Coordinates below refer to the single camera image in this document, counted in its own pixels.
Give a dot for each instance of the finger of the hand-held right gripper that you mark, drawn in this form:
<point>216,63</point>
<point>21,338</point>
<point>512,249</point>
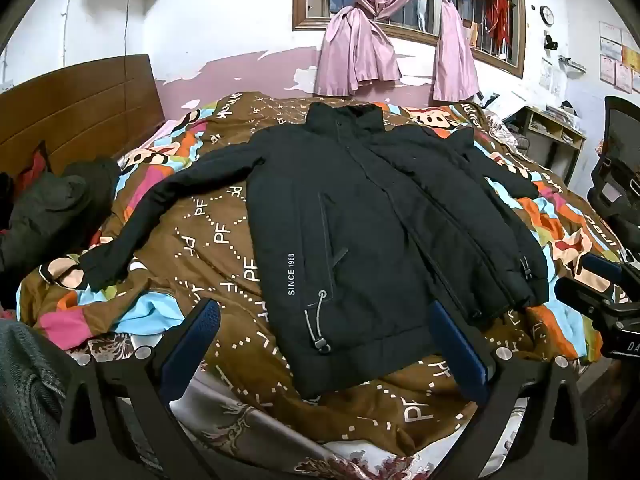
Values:
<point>602,266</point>
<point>585,292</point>

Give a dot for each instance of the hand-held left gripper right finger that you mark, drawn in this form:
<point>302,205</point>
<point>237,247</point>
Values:
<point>460,350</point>

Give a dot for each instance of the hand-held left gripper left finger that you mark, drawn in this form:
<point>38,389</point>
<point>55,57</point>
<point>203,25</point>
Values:
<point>192,345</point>

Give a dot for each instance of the black jacket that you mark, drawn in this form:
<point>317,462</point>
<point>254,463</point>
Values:
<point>360,220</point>

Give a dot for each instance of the dark clothes pile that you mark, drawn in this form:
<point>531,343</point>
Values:
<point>50,205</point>

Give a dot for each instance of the red hanging clothes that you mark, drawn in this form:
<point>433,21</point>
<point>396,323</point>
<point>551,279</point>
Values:
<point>500,22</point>

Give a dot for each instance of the black office chair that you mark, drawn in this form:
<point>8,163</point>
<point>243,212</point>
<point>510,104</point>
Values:
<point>617,170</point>

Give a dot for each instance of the brown printed blanket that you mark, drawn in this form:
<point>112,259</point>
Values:
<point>210,240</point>

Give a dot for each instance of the wooden desk shelf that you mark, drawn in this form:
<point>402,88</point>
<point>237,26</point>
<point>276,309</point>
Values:
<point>555,130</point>

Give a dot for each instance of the red cloth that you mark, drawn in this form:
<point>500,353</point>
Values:
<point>32,165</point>

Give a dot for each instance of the pink curtain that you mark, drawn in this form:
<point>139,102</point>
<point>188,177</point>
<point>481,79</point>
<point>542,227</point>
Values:
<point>455,50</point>
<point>357,45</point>

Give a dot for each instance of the wooden headboard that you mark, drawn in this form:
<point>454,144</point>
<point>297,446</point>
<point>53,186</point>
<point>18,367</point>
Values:
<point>75,110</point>

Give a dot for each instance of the metal wall rack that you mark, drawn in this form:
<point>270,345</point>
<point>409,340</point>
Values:
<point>572,63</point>

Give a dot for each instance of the wall papers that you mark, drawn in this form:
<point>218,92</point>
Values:
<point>620,60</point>

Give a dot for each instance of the black wall fixture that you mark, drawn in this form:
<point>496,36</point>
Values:
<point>550,42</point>

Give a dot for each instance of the round wall clock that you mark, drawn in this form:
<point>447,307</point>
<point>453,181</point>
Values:
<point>547,15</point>

